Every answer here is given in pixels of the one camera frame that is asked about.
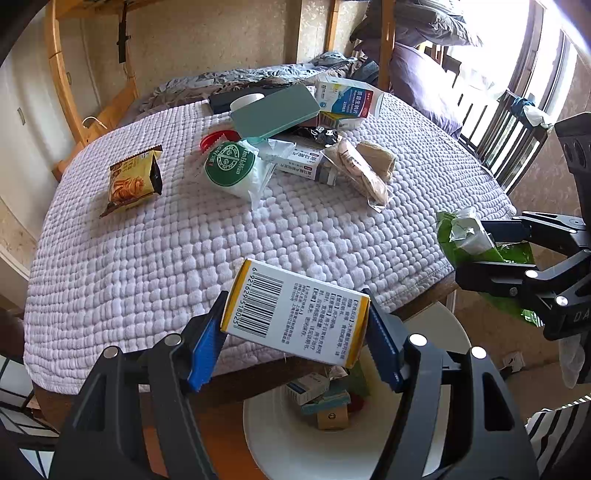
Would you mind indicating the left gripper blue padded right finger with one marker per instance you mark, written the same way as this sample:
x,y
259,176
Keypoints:
x,y
485,437

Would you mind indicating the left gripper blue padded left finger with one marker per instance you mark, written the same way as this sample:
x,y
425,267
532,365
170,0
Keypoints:
x,y
102,436

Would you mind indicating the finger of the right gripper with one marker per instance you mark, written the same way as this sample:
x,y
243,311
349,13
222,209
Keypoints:
x,y
506,230
507,282

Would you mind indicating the white yellow barcode box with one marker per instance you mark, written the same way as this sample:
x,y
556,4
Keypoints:
x,y
296,314

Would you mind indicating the yellow biscuit snack packet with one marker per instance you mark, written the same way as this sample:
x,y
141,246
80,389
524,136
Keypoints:
x,y
133,180

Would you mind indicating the green barcode box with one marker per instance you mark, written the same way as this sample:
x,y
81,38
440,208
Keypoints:
x,y
356,382

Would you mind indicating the blue medicine tablet box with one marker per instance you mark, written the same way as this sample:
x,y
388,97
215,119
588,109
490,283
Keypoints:
x,y
327,401

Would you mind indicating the tan cardboard box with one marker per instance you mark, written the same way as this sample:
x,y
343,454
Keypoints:
x,y
335,418

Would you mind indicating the white ear drops box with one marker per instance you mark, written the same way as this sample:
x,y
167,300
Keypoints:
x,y
307,388

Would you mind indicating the striped sleeve forearm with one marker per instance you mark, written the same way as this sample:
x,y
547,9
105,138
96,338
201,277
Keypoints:
x,y
561,440

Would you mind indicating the white gloved right hand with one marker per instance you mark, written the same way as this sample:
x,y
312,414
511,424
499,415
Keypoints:
x,y
574,359

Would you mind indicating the dark balcony railing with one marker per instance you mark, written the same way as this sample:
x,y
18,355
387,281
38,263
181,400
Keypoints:
x,y
486,90

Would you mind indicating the pink sponge packet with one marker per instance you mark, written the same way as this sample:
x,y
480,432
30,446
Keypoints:
x,y
368,167

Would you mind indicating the purple pillow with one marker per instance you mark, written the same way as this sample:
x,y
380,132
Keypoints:
x,y
422,83

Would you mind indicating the lavender quilted mat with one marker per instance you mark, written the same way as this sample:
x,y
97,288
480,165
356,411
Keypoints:
x,y
140,273

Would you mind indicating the white blue milk carton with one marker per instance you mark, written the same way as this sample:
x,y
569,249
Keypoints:
x,y
343,100

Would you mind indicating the white grey small box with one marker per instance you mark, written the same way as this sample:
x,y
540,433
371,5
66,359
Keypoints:
x,y
309,164

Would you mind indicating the teal green box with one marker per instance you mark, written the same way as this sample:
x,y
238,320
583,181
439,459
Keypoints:
x,y
261,120

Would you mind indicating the white green round packet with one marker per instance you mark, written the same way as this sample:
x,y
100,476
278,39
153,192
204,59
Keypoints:
x,y
237,168

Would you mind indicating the red round lid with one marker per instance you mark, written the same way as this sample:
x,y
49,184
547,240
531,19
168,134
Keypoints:
x,y
210,139

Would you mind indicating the black flat box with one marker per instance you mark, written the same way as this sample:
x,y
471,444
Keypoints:
x,y
220,102

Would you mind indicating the grey crumpled blanket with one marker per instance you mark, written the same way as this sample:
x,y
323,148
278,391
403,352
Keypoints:
x,y
185,90

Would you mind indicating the white wall socket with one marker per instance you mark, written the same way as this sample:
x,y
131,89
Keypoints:
x,y
514,362

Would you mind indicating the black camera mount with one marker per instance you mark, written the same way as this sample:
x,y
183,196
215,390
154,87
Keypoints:
x,y
574,135

